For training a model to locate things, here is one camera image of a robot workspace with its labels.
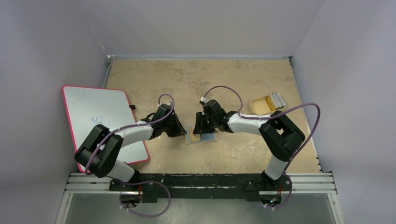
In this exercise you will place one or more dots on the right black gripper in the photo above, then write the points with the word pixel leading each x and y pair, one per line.
pixel 202 121

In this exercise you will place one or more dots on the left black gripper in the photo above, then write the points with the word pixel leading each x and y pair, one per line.
pixel 178 130

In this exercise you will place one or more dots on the gold credit card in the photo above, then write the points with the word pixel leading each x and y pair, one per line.
pixel 193 137

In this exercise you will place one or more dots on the beige leather card holder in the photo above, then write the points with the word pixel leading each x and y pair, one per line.
pixel 207 137

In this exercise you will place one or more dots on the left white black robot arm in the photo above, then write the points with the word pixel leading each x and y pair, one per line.
pixel 99 151

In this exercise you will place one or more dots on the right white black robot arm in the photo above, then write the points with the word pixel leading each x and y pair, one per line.
pixel 281 135

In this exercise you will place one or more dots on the cream oval tray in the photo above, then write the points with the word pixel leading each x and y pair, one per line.
pixel 258 106

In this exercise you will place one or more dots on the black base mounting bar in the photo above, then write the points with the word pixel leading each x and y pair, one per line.
pixel 251 187

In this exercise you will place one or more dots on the white pink-framed whiteboard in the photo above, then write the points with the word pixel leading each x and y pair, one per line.
pixel 87 107

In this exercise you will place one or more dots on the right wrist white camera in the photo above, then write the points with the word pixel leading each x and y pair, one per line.
pixel 203 100

